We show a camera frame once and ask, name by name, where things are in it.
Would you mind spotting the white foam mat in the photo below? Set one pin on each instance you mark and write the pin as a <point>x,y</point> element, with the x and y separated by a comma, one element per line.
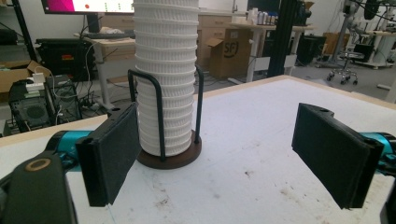
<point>246,130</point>

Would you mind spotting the computer monitor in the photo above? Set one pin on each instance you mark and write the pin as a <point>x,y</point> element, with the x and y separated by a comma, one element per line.
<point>62,6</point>

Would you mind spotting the black frame post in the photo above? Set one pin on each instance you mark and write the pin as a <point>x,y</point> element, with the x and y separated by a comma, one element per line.
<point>283,37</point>
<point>25,34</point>

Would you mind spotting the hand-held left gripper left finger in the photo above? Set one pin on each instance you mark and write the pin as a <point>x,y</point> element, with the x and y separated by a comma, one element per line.
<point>109,155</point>

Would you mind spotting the white power strip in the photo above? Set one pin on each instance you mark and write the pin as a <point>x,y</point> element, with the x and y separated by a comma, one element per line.
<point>36,81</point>

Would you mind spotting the chrome stool on casters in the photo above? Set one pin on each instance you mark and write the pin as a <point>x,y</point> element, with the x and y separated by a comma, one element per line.
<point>344,70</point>

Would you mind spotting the black computer tower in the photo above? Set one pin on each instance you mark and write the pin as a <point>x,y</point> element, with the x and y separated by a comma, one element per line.
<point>67,99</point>
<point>29,109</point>

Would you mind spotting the black equipment case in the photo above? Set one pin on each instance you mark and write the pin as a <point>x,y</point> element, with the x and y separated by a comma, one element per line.
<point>62,59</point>

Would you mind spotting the black keyboard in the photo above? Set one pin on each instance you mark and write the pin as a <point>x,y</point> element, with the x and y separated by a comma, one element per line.
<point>106,35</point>

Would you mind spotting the plain cardboard box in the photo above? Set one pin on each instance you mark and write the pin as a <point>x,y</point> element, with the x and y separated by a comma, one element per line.
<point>12,77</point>

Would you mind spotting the stack of white paper cups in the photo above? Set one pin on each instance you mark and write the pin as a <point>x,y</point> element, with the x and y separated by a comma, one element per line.
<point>166,62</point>

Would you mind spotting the wooden desk with white leg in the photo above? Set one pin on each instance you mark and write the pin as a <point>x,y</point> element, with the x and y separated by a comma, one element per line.
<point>118,45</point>

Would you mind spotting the printed cardboard box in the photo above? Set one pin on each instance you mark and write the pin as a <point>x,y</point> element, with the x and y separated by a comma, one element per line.
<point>230,59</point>

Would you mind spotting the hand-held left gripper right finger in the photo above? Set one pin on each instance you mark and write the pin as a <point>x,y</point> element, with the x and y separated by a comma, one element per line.
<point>333,155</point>

